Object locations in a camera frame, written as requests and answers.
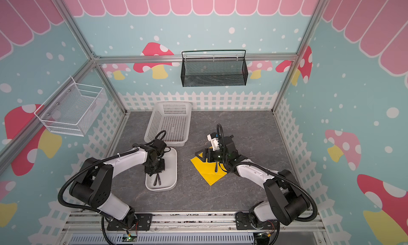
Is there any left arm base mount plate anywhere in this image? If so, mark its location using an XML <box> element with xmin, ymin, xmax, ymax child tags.
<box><xmin>107</xmin><ymin>213</ymin><xmax>153</xmax><ymax>231</ymax></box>

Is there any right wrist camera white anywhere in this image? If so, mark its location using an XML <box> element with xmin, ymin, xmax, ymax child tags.
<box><xmin>207</xmin><ymin>132</ymin><xmax>222</xmax><ymax>151</ymax></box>

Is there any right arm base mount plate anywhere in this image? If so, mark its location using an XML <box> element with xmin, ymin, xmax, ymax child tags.
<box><xmin>235</xmin><ymin>212</ymin><xmax>279</xmax><ymax>230</ymax></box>

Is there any black mesh wall basket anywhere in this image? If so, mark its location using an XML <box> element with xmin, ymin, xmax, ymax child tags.
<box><xmin>181</xmin><ymin>50</ymin><xmax>249</xmax><ymax>87</ymax></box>

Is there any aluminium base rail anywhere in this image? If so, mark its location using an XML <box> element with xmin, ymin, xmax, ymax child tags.
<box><xmin>57</xmin><ymin>211</ymin><xmax>329</xmax><ymax>245</ymax></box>

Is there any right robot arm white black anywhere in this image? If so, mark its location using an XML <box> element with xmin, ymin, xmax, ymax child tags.
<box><xmin>195</xmin><ymin>123</ymin><xmax>318</xmax><ymax>226</ymax></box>

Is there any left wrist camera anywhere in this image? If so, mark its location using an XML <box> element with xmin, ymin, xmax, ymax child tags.
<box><xmin>151</xmin><ymin>139</ymin><xmax>167</xmax><ymax>155</ymax></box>

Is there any white wire wall basket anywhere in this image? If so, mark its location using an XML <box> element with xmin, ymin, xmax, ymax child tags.
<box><xmin>34</xmin><ymin>77</ymin><xmax>108</xmax><ymax>137</ymax></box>

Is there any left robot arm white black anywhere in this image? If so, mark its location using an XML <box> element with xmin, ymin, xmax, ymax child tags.
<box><xmin>57</xmin><ymin>130</ymin><xmax>167</xmax><ymax>230</ymax></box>

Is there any white plastic tray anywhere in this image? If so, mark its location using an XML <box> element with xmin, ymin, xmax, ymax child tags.
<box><xmin>145</xmin><ymin>148</ymin><xmax>177</xmax><ymax>192</ymax></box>

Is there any yellow paper napkin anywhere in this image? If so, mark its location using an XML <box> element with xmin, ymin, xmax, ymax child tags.
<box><xmin>191</xmin><ymin>154</ymin><xmax>227</xmax><ymax>186</ymax></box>

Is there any white perforated plastic basket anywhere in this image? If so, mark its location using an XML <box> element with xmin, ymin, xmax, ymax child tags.
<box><xmin>144</xmin><ymin>102</ymin><xmax>192</xmax><ymax>147</ymax></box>

